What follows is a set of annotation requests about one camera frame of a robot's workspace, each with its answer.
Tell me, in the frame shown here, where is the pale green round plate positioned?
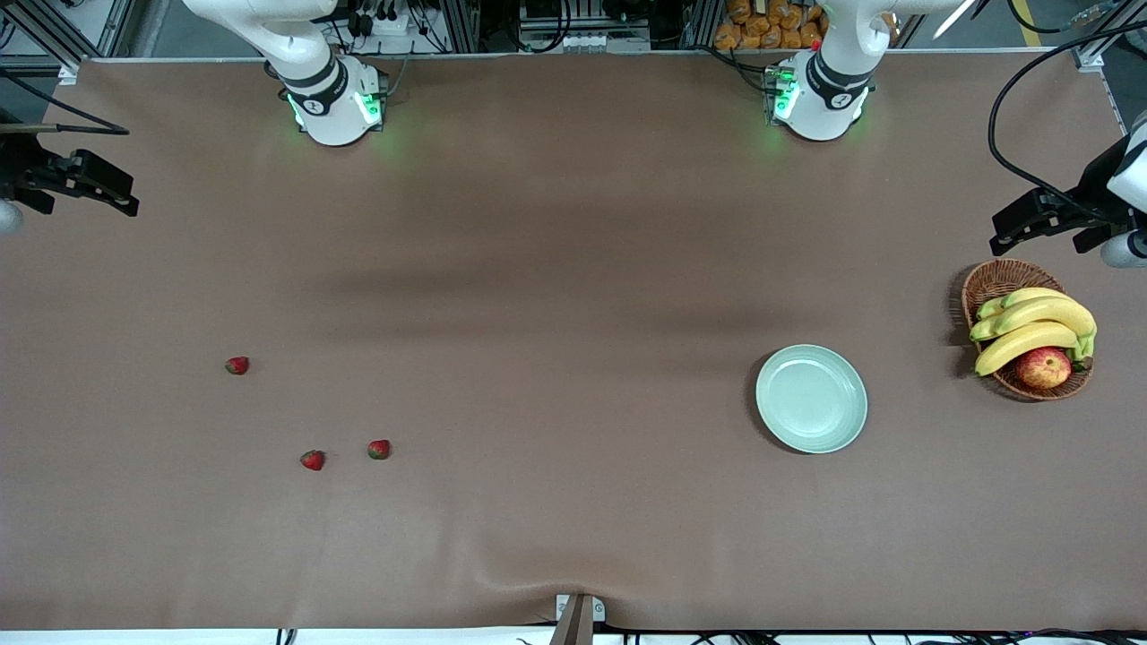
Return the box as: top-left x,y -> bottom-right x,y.
755,344 -> 869,455

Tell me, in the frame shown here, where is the brown wicker basket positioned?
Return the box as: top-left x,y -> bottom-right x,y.
961,259 -> 1094,402

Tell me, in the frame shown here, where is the small yellow green banana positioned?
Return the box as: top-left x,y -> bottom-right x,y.
975,287 -> 1069,322

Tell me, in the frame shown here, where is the yellow banana bunch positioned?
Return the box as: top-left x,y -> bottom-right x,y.
970,296 -> 1098,343

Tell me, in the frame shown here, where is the thick yellow banana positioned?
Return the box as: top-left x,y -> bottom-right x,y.
974,322 -> 1081,377

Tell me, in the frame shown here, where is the red yellow apple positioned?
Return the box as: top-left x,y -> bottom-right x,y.
1015,347 -> 1074,391

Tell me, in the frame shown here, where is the white power strip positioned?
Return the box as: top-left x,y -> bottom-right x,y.
345,0 -> 418,39

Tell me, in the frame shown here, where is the bag of bread rolls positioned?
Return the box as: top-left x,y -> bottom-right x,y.
714,0 -> 830,51

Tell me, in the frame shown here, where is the brown table cloth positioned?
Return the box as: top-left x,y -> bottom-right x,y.
0,49 -> 1147,633

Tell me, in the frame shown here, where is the white connector block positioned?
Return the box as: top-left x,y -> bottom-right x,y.
560,32 -> 651,53

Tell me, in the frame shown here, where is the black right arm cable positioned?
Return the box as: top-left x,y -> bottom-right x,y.
0,67 -> 132,137

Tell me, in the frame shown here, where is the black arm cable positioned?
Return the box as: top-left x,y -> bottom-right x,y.
0,67 -> 132,137
987,20 -> 1147,225

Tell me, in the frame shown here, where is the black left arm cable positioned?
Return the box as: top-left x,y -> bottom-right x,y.
987,20 -> 1147,225

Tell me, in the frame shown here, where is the silver aluminium frame post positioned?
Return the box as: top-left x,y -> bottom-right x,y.
1071,0 -> 1147,135
0,0 -> 83,87

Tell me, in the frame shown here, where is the grey metal bracket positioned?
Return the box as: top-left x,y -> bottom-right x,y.
548,593 -> 607,645

